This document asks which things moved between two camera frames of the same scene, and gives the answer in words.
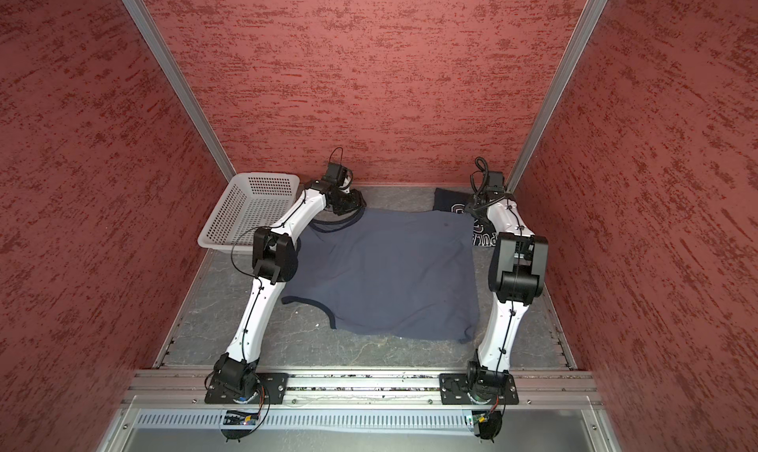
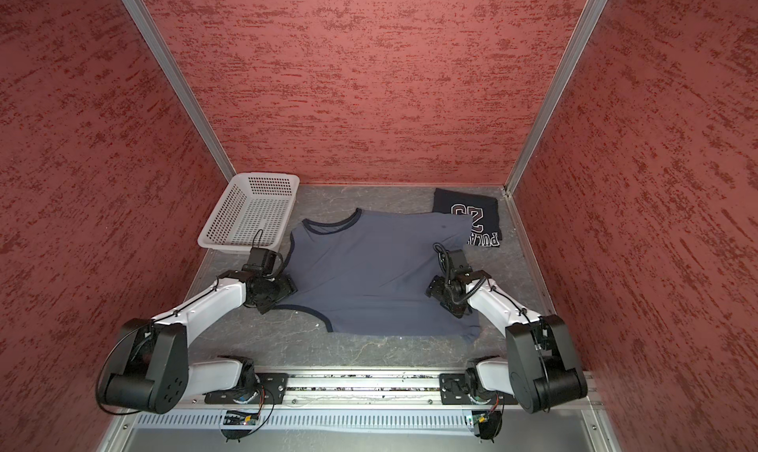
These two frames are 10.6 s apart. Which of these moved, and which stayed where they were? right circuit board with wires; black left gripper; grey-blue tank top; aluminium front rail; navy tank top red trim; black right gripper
Moved: black left gripper; black right gripper
Stayed: navy tank top red trim; grey-blue tank top; aluminium front rail; right circuit board with wires
